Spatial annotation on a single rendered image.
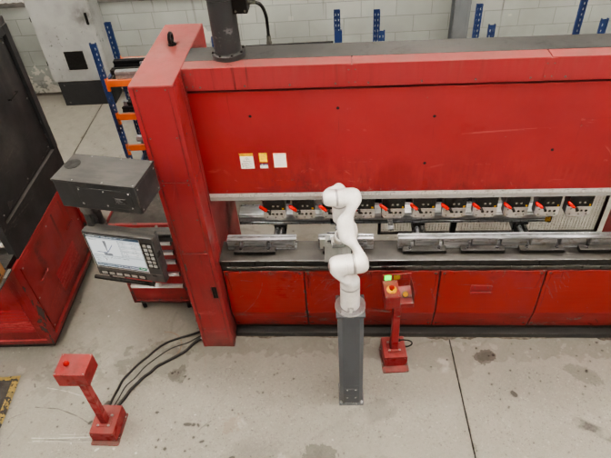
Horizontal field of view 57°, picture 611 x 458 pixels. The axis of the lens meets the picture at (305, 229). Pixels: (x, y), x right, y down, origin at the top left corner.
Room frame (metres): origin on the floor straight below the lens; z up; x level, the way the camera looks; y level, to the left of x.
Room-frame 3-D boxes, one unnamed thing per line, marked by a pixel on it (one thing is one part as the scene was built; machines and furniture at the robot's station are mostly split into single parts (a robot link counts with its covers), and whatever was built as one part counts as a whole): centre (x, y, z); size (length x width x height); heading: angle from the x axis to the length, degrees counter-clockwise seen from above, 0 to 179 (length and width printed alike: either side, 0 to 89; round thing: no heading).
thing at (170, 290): (3.42, 1.23, 0.50); 0.50 x 0.50 x 1.00; 84
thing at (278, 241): (2.98, 0.32, 0.92); 0.50 x 0.06 x 0.10; 84
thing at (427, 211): (2.86, -0.80, 1.26); 0.15 x 0.09 x 0.17; 84
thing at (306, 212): (2.94, 0.00, 1.26); 0.15 x 0.09 x 0.17; 84
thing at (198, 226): (3.19, 0.72, 1.15); 0.85 x 0.25 x 2.30; 174
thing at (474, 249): (2.76, -1.22, 0.89); 0.30 x 0.05 x 0.03; 84
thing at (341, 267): (2.25, -0.21, 1.30); 0.19 x 0.12 x 0.24; 93
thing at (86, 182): (2.54, 1.08, 1.53); 0.51 x 0.25 x 0.85; 74
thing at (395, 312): (2.56, -0.60, 0.39); 0.05 x 0.05 x 0.54; 89
